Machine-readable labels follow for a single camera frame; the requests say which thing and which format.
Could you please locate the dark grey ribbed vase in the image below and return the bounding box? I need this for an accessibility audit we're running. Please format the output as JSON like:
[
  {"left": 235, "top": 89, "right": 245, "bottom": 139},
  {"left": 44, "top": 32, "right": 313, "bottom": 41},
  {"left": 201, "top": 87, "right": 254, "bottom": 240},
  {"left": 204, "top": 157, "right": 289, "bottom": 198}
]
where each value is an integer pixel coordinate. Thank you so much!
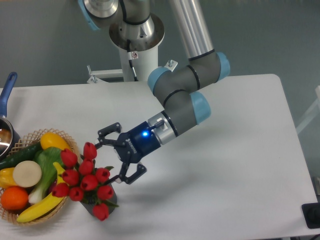
[{"left": 80, "top": 184, "right": 118, "bottom": 221}]

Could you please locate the beige round disc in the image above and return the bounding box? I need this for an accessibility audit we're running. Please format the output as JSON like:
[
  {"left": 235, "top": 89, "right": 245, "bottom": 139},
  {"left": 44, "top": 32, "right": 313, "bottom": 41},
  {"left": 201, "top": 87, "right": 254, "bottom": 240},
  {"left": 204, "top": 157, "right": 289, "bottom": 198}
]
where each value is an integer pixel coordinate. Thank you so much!
[{"left": 12, "top": 160, "right": 42, "bottom": 188}]

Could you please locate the black device at table edge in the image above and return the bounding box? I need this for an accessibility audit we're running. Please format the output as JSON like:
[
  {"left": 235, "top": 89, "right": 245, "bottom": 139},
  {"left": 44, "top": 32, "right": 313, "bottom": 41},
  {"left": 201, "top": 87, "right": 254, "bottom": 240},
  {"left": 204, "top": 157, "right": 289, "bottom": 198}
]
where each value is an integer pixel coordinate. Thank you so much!
[{"left": 301, "top": 202, "right": 320, "bottom": 229}]

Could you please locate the white frame at right edge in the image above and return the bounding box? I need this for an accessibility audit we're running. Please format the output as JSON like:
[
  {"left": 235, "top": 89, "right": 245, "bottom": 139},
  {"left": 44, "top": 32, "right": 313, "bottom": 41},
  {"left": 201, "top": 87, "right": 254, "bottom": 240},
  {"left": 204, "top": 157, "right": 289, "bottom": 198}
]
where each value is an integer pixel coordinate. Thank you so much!
[{"left": 295, "top": 85, "right": 320, "bottom": 135}]

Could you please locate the red fruit in basket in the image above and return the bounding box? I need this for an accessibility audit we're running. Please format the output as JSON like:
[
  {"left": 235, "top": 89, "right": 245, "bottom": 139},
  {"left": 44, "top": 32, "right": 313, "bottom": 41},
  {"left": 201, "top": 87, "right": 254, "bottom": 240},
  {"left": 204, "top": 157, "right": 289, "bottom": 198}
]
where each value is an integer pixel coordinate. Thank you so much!
[{"left": 47, "top": 180, "right": 57, "bottom": 194}]

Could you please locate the yellow bell pepper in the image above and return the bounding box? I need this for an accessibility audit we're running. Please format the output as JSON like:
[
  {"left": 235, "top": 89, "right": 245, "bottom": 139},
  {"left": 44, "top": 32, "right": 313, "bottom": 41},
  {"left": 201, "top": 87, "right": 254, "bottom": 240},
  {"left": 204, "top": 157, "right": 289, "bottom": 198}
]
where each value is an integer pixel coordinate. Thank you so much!
[{"left": 0, "top": 167, "right": 18, "bottom": 189}]

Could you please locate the woven wicker basket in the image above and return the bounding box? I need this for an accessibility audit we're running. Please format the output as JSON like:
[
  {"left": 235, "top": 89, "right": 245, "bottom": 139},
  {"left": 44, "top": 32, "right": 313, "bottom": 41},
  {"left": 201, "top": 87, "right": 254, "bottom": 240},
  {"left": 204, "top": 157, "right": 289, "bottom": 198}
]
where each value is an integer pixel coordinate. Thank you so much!
[{"left": 0, "top": 128, "right": 80, "bottom": 226}]

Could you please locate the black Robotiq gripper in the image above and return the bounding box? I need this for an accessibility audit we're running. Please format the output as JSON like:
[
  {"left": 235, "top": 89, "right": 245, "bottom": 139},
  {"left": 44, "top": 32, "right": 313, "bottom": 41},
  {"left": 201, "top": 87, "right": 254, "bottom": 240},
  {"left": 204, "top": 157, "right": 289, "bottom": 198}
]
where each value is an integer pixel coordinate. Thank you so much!
[{"left": 94, "top": 121, "right": 162, "bottom": 185}]

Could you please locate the green bok choy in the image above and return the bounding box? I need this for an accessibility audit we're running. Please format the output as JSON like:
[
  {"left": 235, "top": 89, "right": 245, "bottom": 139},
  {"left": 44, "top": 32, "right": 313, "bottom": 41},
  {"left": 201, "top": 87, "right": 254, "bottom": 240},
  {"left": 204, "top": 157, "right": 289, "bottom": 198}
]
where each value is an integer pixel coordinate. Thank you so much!
[{"left": 28, "top": 147, "right": 64, "bottom": 205}]

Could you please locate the yellow banana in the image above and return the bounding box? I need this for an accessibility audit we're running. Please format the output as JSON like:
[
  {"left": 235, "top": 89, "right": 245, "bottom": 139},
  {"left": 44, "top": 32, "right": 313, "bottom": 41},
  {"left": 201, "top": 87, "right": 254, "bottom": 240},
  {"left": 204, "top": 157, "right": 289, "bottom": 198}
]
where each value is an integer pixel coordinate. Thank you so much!
[{"left": 16, "top": 161, "right": 70, "bottom": 223}]

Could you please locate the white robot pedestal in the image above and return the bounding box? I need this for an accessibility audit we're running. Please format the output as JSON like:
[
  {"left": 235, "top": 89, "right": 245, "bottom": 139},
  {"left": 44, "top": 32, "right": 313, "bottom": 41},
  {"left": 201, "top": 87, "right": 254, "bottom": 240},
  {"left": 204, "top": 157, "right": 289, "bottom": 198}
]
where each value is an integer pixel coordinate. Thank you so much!
[{"left": 86, "top": 12, "right": 179, "bottom": 84}]

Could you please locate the yellow lemon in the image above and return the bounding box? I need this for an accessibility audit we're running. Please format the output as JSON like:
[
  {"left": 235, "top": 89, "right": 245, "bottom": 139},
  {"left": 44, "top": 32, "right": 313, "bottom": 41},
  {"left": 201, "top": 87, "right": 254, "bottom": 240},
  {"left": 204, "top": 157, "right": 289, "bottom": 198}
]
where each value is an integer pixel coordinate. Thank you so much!
[{"left": 40, "top": 132, "right": 72, "bottom": 150}]

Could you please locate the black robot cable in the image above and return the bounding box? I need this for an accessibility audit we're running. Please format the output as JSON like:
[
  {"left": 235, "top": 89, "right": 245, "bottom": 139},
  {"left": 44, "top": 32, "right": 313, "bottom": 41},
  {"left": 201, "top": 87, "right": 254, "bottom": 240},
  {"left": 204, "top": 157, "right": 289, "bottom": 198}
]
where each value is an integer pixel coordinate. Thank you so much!
[{"left": 126, "top": 39, "right": 139, "bottom": 82}]

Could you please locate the blue handled saucepan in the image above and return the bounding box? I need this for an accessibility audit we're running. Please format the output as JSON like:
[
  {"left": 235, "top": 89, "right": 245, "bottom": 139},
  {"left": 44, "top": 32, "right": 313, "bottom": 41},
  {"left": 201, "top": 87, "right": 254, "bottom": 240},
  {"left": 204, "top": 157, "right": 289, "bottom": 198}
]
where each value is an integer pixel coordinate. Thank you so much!
[{"left": 0, "top": 72, "right": 20, "bottom": 161}]

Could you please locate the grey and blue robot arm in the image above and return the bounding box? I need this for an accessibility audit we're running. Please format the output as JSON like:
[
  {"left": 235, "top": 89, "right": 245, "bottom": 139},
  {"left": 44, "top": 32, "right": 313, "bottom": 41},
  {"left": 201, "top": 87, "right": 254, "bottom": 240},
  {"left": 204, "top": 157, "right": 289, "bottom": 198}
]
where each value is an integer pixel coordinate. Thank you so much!
[{"left": 78, "top": 0, "right": 230, "bottom": 184}]

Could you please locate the red tulip bouquet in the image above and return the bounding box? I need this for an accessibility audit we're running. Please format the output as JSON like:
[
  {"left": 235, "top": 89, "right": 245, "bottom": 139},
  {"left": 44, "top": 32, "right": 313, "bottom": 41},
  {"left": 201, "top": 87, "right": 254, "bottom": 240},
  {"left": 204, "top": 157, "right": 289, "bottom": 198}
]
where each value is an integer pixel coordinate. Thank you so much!
[{"left": 51, "top": 141, "right": 120, "bottom": 222}]

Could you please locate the orange fruit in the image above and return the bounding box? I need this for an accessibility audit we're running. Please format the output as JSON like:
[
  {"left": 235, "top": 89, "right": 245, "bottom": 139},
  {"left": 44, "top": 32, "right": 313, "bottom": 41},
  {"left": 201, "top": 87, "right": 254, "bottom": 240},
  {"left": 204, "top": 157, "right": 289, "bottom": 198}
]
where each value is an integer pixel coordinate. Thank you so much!
[{"left": 0, "top": 186, "right": 29, "bottom": 210}]

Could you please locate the green cucumber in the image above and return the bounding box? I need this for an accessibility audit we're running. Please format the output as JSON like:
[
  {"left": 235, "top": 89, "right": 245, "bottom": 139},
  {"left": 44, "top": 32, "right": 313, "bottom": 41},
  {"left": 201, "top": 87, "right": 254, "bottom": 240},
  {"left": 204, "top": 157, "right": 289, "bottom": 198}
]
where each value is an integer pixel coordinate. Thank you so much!
[{"left": 0, "top": 142, "right": 42, "bottom": 170}]

